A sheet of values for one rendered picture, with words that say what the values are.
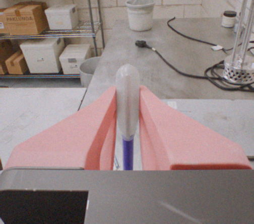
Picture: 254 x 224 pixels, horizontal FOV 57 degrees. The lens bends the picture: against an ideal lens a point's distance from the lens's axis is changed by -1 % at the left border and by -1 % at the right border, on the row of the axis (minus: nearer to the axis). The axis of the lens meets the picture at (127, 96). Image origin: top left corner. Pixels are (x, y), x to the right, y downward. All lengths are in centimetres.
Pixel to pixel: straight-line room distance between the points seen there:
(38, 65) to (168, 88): 201
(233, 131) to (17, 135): 52
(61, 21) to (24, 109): 174
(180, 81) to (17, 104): 50
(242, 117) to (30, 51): 220
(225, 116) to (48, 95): 51
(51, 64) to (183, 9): 144
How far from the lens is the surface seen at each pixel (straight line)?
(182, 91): 71
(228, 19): 124
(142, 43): 98
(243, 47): 51
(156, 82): 75
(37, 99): 75
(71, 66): 243
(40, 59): 254
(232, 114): 64
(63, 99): 72
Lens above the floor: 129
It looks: 35 degrees down
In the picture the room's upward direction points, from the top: 4 degrees counter-clockwise
